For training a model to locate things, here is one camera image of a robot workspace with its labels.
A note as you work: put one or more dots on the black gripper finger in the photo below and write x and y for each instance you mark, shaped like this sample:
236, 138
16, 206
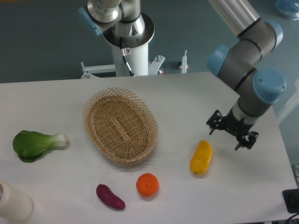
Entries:
215, 121
247, 140

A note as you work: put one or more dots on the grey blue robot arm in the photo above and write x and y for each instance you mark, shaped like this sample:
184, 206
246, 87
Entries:
258, 90

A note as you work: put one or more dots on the woven wicker basket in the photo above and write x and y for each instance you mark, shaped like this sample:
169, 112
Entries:
120, 125

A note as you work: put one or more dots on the white table leg bracket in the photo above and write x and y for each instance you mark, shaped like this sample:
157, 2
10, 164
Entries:
183, 65

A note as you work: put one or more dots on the orange tangerine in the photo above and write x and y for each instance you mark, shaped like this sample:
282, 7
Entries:
147, 184

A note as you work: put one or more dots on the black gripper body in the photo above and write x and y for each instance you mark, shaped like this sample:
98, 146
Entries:
235, 127

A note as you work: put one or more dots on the blue plastic bag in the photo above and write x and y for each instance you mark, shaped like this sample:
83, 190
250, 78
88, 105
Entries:
289, 9

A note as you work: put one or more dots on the black device at edge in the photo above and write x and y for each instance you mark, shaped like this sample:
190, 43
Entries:
291, 199

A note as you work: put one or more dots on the yellow mango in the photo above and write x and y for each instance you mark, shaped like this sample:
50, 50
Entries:
201, 158

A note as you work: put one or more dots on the white cylindrical bottle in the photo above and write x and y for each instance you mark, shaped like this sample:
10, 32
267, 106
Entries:
15, 205

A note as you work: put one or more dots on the green bok choy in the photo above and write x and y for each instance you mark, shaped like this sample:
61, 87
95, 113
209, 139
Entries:
30, 145

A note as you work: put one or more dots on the purple sweet potato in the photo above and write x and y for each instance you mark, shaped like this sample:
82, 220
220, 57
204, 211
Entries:
105, 194

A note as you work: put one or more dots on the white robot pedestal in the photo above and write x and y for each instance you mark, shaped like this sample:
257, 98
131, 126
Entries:
130, 48

